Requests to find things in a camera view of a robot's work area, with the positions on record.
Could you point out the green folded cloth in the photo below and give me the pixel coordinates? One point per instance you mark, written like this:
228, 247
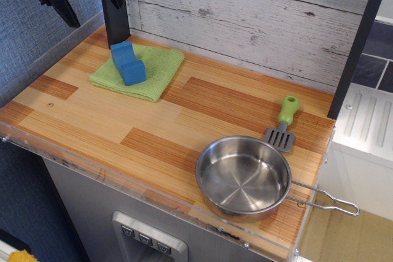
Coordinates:
161, 66

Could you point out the grey dispenser button panel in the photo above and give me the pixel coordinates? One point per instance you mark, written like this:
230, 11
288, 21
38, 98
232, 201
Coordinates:
139, 241

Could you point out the clear acrylic table edge guard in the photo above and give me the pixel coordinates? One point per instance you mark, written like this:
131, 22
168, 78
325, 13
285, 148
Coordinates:
91, 193

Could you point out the white ridged appliance top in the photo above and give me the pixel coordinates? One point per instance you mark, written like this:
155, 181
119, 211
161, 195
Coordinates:
365, 121

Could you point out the green handled grey spatula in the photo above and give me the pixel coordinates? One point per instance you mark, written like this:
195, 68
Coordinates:
280, 138

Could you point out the dark vertical post right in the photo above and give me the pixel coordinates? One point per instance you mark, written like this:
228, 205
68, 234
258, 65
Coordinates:
363, 31

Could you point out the yellow object bottom corner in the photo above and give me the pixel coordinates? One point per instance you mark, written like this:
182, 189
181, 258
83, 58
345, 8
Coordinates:
21, 256

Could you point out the blue foam block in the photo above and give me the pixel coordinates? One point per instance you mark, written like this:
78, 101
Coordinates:
131, 70

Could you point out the stainless steel pan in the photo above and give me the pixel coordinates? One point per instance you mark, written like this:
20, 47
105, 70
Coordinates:
244, 179

